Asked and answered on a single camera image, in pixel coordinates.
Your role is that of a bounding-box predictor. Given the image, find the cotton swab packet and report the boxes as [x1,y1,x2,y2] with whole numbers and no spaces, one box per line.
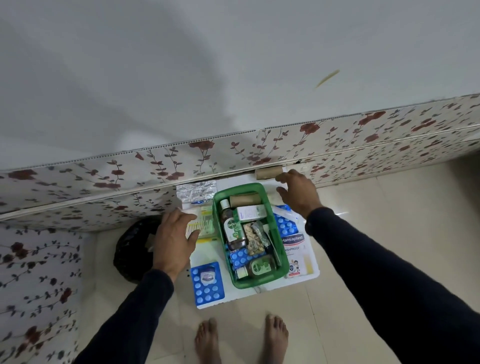
[185,206,217,240]

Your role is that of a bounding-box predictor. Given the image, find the large brown antiseptic bottle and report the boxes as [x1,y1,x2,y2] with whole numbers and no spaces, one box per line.
[220,199,248,251]

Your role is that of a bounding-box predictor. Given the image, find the brown bandage roll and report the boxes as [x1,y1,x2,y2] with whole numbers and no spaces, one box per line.
[255,166,284,180]
[229,193,262,208]

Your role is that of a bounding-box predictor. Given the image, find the person's left foot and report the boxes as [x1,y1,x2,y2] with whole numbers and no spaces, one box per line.
[194,318,222,364]

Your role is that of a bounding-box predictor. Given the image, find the person's right hand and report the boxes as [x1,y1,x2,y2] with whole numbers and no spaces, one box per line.
[275,169,324,220]

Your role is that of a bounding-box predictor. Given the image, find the person's left hand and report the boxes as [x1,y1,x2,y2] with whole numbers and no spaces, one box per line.
[152,208,201,282]

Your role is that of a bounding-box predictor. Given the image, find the person's foot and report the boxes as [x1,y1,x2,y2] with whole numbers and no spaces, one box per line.
[194,318,222,364]
[261,314,289,364]

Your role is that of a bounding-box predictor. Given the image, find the small white table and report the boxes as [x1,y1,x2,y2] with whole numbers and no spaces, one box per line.
[181,167,320,310]

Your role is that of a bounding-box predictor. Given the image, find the blue blister pack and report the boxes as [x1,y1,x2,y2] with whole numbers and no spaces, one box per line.
[190,261,226,307]
[224,244,265,271]
[273,204,300,238]

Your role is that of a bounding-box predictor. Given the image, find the white plaster box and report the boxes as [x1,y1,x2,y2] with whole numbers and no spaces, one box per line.
[279,232,314,279]

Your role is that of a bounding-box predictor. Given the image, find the silver foil sachet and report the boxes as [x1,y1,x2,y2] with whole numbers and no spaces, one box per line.
[251,221,272,248]

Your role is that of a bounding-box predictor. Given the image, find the small green antiseptic bottle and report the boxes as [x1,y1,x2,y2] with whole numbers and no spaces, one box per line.
[235,255,278,280]

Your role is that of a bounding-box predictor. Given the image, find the person's right foot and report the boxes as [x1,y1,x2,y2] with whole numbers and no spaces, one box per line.
[261,314,289,364]

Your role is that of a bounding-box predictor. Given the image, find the person's right forearm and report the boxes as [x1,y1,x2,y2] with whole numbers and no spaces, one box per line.
[304,207,480,364]

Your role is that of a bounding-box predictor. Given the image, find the green plastic basket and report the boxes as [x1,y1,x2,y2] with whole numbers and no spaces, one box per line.
[212,182,290,290]

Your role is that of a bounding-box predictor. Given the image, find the tan pill blister pack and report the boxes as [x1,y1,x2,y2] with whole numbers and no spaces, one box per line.
[242,222,266,257]

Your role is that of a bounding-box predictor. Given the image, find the small round balm jar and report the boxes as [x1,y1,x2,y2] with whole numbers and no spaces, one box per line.
[199,266,217,287]

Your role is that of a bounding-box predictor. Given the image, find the floral corrugated plastic sheet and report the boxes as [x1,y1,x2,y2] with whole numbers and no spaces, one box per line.
[0,138,480,234]
[0,221,84,364]
[0,94,480,215]

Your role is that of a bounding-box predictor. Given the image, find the silver blister pack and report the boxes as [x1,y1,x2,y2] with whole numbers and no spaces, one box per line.
[176,181,218,205]

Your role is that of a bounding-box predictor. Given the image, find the white green medicine box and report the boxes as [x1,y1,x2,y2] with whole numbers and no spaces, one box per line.
[236,205,268,223]

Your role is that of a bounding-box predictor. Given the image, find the black garbage bag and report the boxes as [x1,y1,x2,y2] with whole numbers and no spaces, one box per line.
[113,215,166,284]

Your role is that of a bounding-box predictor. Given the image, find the person's left forearm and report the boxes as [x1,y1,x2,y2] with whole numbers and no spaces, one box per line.
[73,268,175,364]

